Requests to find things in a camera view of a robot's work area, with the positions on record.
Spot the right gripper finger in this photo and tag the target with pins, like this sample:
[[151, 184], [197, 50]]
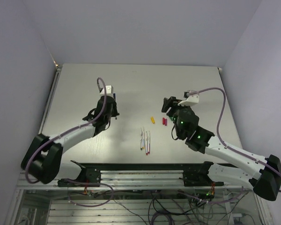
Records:
[[173, 101], [167, 103]]

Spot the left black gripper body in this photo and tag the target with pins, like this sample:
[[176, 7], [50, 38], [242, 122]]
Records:
[[113, 113]]

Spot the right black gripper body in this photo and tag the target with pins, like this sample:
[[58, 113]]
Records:
[[174, 111]]

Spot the green pen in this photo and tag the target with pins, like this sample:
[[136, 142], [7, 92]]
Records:
[[141, 139]]

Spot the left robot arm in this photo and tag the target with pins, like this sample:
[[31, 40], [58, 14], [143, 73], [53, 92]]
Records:
[[42, 161]]

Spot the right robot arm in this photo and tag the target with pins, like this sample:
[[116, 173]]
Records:
[[258, 173]]

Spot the yellow pen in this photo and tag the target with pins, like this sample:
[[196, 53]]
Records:
[[143, 137]]

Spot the red pen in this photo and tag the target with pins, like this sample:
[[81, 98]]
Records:
[[146, 143]]

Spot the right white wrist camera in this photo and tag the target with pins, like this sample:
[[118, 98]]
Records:
[[191, 98]]

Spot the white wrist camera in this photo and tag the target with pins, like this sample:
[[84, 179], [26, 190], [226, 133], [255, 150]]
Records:
[[191, 98], [107, 90]]

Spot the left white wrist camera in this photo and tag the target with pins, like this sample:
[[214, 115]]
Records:
[[107, 90]]

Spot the aluminium frame rail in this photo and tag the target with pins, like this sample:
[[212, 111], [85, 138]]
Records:
[[160, 179]]

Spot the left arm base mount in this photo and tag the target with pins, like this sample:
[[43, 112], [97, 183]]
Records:
[[74, 174]]

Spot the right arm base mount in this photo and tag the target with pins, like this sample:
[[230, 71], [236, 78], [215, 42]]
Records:
[[196, 175]]

